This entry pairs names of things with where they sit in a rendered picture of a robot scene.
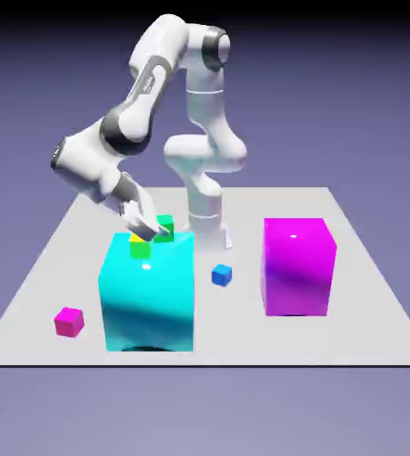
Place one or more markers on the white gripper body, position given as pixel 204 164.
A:
pixel 139 219

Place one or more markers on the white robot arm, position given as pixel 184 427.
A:
pixel 205 107

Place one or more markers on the small green cube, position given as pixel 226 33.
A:
pixel 165 222

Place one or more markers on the small yellow cube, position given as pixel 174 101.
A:
pixel 141 250

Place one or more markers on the small blue cube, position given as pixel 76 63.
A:
pixel 221 275

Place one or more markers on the small magenta cube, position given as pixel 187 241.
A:
pixel 68 322

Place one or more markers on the large cyan box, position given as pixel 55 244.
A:
pixel 148 295

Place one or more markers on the large magenta box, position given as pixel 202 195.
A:
pixel 297 267

